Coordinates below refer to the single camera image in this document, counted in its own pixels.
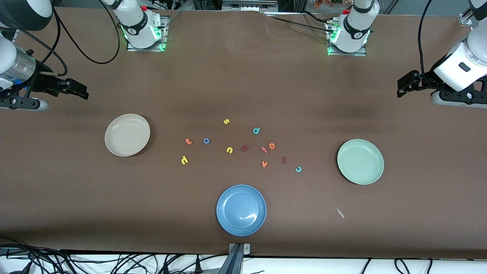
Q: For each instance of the orange artificial flowers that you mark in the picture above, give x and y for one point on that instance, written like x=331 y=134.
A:
x=323 y=3

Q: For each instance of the black power plug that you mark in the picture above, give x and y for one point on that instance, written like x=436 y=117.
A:
x=166 y=269
x=26 y=268
x=198 y=268

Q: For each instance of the small white tape scrap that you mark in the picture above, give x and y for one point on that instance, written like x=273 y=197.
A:
x=339 y=212

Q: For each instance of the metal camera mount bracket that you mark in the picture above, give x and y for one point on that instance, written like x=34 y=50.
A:
x=236 y=262

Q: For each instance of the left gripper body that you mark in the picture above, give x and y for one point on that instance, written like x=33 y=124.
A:
x=427 y=80

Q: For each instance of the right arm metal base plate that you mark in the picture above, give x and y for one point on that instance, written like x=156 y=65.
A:
x=164 y=38

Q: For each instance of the grey power strip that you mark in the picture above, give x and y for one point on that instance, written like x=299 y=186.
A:
x=249 y=5

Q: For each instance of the brown table cover sheet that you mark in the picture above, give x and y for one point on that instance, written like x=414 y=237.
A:
x=243 y=76

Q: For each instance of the blue plate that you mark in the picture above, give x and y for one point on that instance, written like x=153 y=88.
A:
x=241 y=210

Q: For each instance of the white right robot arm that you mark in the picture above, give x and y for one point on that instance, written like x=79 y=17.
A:
x=137 y=26

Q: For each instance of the aluminium frame corner bracket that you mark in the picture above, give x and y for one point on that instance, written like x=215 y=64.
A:
x=464 y=19

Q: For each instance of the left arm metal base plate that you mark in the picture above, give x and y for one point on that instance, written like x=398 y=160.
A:
x=330 y=51

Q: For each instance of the light green plate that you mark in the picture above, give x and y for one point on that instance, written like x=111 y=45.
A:
x=360 y=161

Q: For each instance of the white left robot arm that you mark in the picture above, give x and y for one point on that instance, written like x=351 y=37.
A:
x=354 y=30

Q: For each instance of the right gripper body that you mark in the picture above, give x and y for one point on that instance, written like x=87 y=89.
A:
x=41 y=82

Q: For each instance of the beige brown plate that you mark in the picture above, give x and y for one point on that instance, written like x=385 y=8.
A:
x=127 y=135

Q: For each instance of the yellow foam letter h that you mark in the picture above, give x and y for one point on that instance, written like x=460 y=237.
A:
x=184 y=160

